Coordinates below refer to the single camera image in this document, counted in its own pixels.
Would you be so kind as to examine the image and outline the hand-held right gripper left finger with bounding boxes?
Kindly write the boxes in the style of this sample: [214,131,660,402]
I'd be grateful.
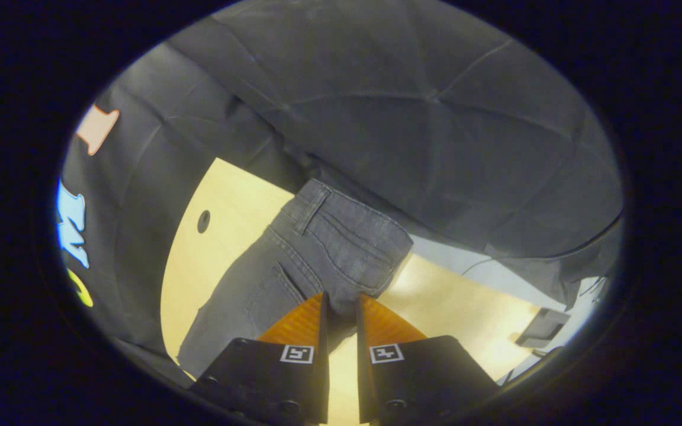
[190,291,330,424]

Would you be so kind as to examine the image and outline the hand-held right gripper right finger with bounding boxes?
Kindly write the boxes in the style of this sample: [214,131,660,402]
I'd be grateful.
[356,293,500,424]

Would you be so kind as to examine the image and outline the black box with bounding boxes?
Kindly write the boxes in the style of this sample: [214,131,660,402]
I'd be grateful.
[515,307,572,349]

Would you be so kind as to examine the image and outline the dark grey jeans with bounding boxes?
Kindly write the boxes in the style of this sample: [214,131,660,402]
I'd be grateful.
[176,179,414,379]

